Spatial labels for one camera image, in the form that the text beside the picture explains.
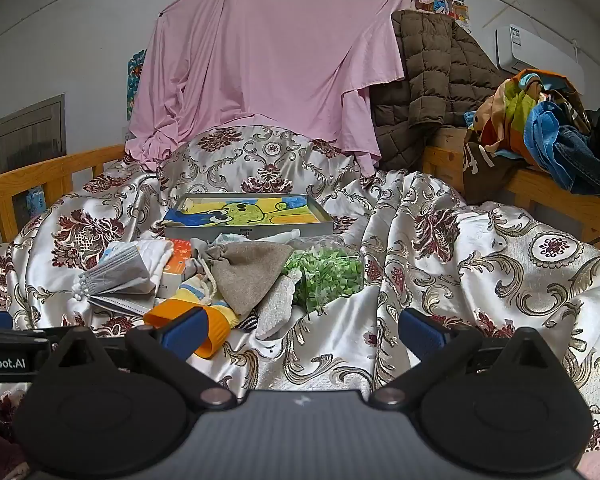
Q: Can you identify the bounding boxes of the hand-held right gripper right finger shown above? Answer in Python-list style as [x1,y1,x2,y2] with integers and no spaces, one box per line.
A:
[369,307,548,409]

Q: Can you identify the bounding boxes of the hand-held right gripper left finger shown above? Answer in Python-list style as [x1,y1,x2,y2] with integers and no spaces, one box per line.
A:
[50,306,241,409]

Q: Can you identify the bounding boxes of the pastel striped yellow sock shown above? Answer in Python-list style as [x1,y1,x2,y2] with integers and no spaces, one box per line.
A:
[177,272,241,328]

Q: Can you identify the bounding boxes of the navy white striped sock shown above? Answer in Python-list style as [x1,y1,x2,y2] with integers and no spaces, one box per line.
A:
[235,310,261,333]

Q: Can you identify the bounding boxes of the beige drawstring pouch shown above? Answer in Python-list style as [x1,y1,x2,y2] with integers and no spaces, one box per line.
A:
[190,240,293,316]

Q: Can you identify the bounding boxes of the grey face mask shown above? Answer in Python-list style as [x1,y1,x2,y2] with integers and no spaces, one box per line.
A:
[72,245,156,306]

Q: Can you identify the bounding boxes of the white foam piece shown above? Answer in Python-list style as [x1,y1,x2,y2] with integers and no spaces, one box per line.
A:
[255,272,296,341]

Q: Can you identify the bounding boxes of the grey metal tray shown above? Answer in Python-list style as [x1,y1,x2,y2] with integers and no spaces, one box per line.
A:
[162,192,336,244]

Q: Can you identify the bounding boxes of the white blue printed cloth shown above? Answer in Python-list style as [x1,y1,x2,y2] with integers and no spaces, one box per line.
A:
[212,229,301,246]

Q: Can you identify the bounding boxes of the orange white box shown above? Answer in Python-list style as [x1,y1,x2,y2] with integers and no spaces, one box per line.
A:
[157,240,196,301]

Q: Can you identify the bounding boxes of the floral satin blanket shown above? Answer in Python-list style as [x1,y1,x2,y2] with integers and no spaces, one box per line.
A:
[0,125,600,466]

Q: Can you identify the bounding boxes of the bag of green paper bits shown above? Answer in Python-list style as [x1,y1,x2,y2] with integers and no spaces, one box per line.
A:
[282,237,366,313]

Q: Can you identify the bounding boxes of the light blue garment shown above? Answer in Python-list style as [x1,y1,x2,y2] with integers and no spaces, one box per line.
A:
[525,102,581,186]

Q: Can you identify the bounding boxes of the blue jeans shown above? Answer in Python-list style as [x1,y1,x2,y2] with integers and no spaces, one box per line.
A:
[550,127,600,196]

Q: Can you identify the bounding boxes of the brown quilted jacket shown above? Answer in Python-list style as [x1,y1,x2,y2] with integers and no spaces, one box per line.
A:
[370,9,518,173]

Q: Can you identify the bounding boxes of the pink bed sheet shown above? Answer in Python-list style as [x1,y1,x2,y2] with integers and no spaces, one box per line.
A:
[125,0,421,177]

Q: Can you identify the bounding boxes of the white air conditioner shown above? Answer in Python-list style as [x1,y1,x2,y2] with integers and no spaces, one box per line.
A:
[495,25,586,96]

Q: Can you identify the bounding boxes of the wooden bed rail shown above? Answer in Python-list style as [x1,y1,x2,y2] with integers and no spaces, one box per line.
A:
[0,144,126,246]

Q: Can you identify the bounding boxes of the wooden bed frame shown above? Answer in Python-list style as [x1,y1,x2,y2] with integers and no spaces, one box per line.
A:
[422,127,600,251]

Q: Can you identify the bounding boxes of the grey wall hatch door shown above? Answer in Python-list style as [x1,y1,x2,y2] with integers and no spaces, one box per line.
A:
[0,94,67,176]

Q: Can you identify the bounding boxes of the blue patterned wall poster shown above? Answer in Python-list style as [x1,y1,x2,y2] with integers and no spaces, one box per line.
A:
[126,50,148,121]

